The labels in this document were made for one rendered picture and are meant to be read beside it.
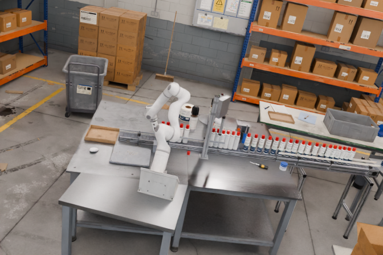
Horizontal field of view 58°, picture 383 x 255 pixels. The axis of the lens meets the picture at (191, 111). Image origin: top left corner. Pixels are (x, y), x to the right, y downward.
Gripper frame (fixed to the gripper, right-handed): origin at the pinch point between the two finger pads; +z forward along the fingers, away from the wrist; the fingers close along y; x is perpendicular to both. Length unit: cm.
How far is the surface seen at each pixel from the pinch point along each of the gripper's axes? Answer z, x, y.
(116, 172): 0, 33, -59
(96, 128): -11, 63, 12
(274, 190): 49, -103, -57
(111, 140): -7.2, 43.4, -13.0
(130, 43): -23, 64, 325
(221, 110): -21, -68, -17
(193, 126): 11.5, -36.8, 23.8
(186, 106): 4, -31, 60
